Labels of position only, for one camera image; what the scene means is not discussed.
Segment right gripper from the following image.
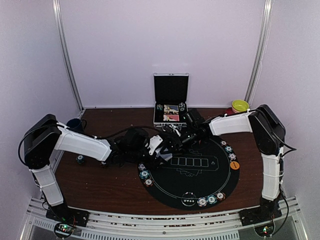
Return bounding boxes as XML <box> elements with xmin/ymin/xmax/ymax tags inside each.
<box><xmin>161</xmin><ymin>127</ymin><xmax>201</xmax><ymax>156</ymax></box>

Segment blue chip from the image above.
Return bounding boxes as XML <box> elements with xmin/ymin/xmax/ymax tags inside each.
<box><xmin>197</xmin><ymin>197</ymin><xmax>208</xmax><ymax>207</ymax></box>
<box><xmin>138</xmin><ymin>163</ymin><xmax>147</xmax><ymax>171</ymax></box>
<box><xmin>228</xmin><ymin>153</ymin><xmax>237</xmax><ymax>162</ymax></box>

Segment green 50 chip stack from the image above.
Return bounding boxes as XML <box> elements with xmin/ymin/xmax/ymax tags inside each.
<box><xmin>76</xmin><ymin>155</ymin><xmax>85</xmax><ymax>165</ymax></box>

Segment blue-backed card deck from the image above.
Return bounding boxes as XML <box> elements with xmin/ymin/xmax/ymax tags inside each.
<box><xmin>156</xmin><ymin>150</ymin><xmax>173</xmax><ymax>161</ymax></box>

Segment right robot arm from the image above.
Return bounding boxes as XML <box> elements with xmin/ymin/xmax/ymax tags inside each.
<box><xmin>171</xmin><ymin>104</ymin><xmax>286</xmax><ymax>225</ymax></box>

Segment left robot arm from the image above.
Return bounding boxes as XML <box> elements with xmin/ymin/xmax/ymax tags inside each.
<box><xmin>17</xmin><ymin>114</ymin><xmax>155</xmax><ymax>222</ymax></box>

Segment chips in case right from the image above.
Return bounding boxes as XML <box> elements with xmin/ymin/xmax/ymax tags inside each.
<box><xmin>178</xmin><ymin>102</ymin><xmax>186</xmax><ymax>112</ymax></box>

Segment chips in case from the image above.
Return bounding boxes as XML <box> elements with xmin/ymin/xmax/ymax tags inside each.
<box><xmin>178</xmin><ymin>102</ymin><xmax>186</xmax><ymax>112</ymax></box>
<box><xmin>156</xmin><ymin>104</ymin><xmax>164</xmax><ymax>111</ymax></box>

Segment card box in case lower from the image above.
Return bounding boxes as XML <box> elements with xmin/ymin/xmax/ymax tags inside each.
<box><xmin>163</xmin><ymin>114</ymin><xmax>180</xmax><ymax>122</ymax></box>

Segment card box in case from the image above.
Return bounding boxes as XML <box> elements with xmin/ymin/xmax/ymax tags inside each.
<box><xmin>163</xmin><ymin>114</ymin><xmax>180</xmax><ymax>122</ymax></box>
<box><xmin>164</xmin><ymin>104</ymin><xmax>179</xmax><ymax>112</ymax></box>

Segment red saucer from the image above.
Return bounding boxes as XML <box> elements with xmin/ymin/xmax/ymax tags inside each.
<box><xmin>225</xmin><ymin>107</ymin><xmax>234</xmax><ymax>115</ymax></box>

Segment card box in case upper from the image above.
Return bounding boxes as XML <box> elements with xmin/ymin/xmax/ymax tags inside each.
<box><xmin>164</xmin><ymin>104</ymin><xmax>179</xmax><ymax>112</ymax></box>

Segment yellow-green cup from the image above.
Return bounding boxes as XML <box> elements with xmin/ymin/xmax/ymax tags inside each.
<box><xmin>231</xmin><ymin>99</ymin><xmax>250</xmax><ymax>113</ymax></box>

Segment chips in case left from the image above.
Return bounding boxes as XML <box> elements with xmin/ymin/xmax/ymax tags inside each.
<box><xmin>156</xmin><ymin>104</ymin><xmax>164</xmax><ymax>111</ymax></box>

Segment round black poker mat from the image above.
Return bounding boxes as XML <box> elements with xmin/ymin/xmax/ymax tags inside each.
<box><xmin>140</xmin><ymin>136</ymin><xmax>240</xmax><ymax>211</ymax></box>

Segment aluminium poker case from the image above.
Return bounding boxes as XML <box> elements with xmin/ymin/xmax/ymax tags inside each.
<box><xmin>153</xmin><ymin>73</ymin><xmax>189</xmax><ymax>129</ymax></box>

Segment orange big blind button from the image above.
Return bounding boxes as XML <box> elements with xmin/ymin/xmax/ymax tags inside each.
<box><xmin>230</xmin><ymin>161</ymin><xmax>240</xmax><ymax>170</ymax></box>

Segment dark blue ceramic mug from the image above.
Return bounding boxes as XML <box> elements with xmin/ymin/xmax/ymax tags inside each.
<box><xmin>66</xmin><ymin>118</ymin><xmax>87</xmax><ymax>132</ymax></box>

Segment clear dealer button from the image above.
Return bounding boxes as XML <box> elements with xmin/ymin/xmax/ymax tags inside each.
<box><xmin>181</xmin><ymin>191</ymin><xmax>197</xmax><ymax>207</ymax></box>

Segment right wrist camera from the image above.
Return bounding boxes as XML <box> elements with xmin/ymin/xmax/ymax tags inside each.
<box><xmin>162</xmin><ymin>124</ymin><xmax>181</xmax><ymax>137</ymax></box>

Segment front aluminium rail base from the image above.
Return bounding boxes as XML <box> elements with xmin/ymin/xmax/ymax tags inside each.
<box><xmin>19</xmin><ymin>196</ymin><xmax>308</xmax><ymax>240</ymax></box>

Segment right aluminium frame post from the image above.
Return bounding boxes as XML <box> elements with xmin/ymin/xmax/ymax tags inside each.
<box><xmin>244</xmin><ymin>0</ymin><xmax>274</xmax><ymax>105</ymax></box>

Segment aluminium frame post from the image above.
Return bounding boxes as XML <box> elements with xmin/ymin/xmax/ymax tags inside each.
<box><xmin>244</xmin><ymin>0</ymin><xmax>274</xmax><ymax>105</ymax></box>
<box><xmin>52</xmin><ymin>0</ymin><xmax>84</xmax><ymax>112</ymax></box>

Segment left aluminium frame post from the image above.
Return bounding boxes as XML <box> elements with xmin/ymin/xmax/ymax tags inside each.
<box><xmin>52</xmin><ymin>0</ymin><xmax>84</xmax><ymax>112</ymax></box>

